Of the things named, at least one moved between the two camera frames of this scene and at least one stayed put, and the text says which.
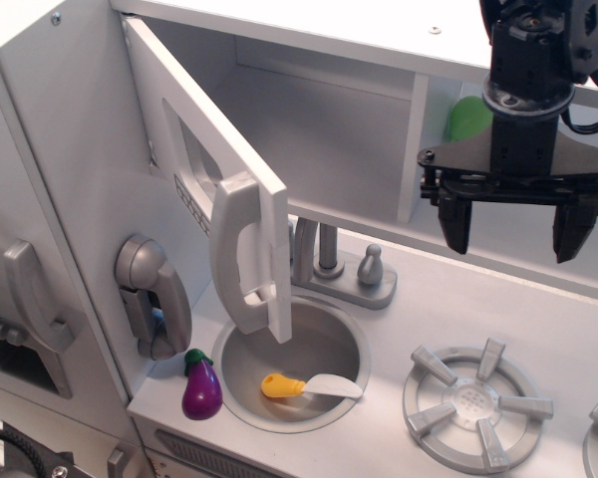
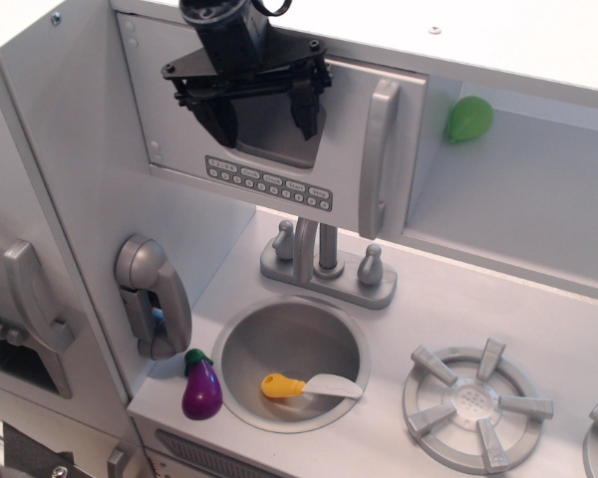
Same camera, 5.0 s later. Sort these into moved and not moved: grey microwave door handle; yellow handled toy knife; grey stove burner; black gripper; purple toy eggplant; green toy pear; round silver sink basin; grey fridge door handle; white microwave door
Moved: grey microwave door handle; black gripper; white microwave door
Not moved: grey fridge door handle; grey stove burner; green toy pear; yellow handled toy knife; purple toy eggplant; round silver sink basin
